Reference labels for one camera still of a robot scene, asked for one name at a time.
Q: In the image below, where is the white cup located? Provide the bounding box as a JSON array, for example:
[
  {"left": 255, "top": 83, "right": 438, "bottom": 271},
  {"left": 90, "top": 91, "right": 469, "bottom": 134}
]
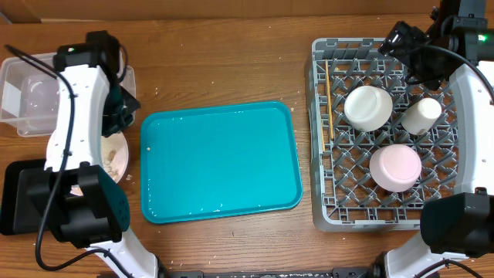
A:
[{"left": 401, "top": 98, "right": 442, "bottom": 135}]

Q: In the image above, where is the white bowl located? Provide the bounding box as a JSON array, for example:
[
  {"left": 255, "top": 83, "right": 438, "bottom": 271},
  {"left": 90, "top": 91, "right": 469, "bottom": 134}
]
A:
[{"left": 343, "top": 86, "right": 393, "bottom": 132}]

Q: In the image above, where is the pink plate with food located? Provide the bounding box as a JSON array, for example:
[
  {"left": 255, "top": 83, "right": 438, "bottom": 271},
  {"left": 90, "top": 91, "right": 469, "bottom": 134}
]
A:
[{"left": 44, "top": 130, "right": 129, "bottom": 183}]

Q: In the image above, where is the pink bowl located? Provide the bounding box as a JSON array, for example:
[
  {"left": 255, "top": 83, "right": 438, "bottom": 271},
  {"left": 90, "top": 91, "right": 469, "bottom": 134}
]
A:
[{"left": 369, "top": 144, "right": 421, "bottom": 192}]

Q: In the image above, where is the wooden chopstick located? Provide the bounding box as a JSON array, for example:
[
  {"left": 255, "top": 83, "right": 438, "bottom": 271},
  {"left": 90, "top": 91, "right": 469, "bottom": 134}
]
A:
[
  {"left": 325, "top": 59, "right": 334, "bottom": 141},
  {"left": 320, "top": 119, "right": 326, "bottom": 154}
]

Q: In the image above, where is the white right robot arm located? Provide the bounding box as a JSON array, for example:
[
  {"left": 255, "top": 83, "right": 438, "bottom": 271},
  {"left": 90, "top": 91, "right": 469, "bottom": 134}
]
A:
[{"left": 366, "top": 0, "right": 493, "bottom": 277}]

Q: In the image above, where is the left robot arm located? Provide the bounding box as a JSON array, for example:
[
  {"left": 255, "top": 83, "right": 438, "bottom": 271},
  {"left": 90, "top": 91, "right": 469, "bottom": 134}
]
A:
[{"left": 19, "top": 31, "right": 167, "bottom": 277}]

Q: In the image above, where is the clear plastic bin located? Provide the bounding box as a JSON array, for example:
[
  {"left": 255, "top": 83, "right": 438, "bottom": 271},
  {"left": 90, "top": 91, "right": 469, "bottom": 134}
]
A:
[{"left": 1, "top": 47, "right": 137, "bottom": 139}]

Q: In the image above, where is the grey dish rack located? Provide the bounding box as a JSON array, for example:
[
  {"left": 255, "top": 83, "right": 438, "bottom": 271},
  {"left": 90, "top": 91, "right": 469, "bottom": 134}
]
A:
[{"left": 306, "top": 38, "right": 459, "bottom": 232}]

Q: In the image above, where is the teal plastic tray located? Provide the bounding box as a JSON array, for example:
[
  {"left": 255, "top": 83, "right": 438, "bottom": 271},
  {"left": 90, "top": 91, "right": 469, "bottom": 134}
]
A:
[{"left": 140, "top": 101, "right": 303, "bottom": 224}]

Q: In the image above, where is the black tray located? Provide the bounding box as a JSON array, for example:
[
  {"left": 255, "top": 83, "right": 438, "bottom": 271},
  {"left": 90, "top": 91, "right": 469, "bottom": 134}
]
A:
[{"left": 1, "top": 158, "right": 46, "bottom": 236}]

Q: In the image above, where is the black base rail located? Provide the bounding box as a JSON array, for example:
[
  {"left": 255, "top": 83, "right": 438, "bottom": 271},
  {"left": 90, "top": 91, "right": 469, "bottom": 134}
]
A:
[{"left": 164, "top": 266, "right": 386, "bottom": 278}]

